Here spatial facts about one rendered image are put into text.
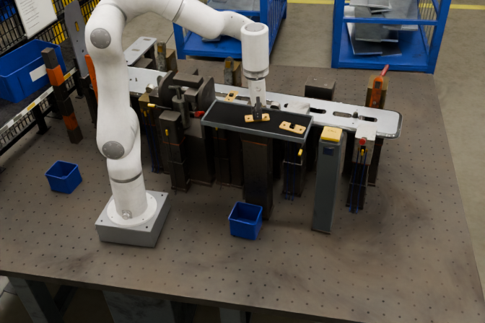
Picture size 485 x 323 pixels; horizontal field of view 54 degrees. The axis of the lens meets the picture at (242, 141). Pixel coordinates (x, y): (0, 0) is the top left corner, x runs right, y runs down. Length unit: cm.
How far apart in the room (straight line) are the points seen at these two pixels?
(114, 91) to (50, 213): 77
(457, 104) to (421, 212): 206
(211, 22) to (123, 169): 62
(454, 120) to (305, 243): 221
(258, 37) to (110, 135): 57
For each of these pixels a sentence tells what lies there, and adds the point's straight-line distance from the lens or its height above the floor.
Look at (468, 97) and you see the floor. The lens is 414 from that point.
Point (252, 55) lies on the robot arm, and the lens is 149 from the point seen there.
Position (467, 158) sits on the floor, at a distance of 351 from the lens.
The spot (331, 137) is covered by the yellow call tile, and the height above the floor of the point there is 116.
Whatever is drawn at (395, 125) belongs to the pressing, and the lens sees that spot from 196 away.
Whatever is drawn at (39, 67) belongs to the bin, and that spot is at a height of 112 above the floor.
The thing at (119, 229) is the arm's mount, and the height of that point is 78.
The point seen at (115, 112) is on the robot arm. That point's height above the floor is 127.
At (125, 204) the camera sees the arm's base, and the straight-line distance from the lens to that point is 183.
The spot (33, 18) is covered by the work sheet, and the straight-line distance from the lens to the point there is 254.
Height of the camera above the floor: 214
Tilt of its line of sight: 39 degrees down
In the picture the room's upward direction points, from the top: 3 degrees counter-clockwise
